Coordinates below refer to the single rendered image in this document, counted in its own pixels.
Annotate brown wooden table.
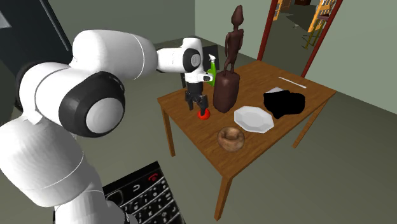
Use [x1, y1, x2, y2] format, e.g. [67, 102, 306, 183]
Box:
[157, 60, 338, 222]

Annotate small red round object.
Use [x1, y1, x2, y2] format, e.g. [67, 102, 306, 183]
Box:
[197, 108, 211, 121]

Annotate green spray bottle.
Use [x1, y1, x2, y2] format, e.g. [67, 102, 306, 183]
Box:
[205, 53, 218, 87]

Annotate white octagonal plate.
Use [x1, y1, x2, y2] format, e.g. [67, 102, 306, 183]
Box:
[233, 106, 275, 134]

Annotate dark brown wooden figure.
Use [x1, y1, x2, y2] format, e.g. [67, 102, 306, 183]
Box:
[212, 4, 245, 115]

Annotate yellow wooden chair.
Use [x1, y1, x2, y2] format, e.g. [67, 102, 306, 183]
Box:
[302, 0, 338, 50]

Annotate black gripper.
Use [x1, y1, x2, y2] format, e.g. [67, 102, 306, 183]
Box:
[185, 81, 209, 116]

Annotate thin white stick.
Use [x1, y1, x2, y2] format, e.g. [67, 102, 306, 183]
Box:
[277, 76, 307, 90]

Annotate phone keypad patterned robot stand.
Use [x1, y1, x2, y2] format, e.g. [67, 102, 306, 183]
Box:
[101, 160, 187, 224]

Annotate dark blue door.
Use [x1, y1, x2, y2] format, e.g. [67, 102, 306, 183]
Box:
[0, 0, 74, 77]

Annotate red door frame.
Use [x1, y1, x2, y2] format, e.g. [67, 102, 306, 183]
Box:
[256, 0, 344, 79]

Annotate brown doughnut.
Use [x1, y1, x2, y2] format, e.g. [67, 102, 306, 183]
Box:
[216, 125, 246, 153]

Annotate black lumpy object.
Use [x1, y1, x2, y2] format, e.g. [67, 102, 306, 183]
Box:
[262, 89, 307, 120]

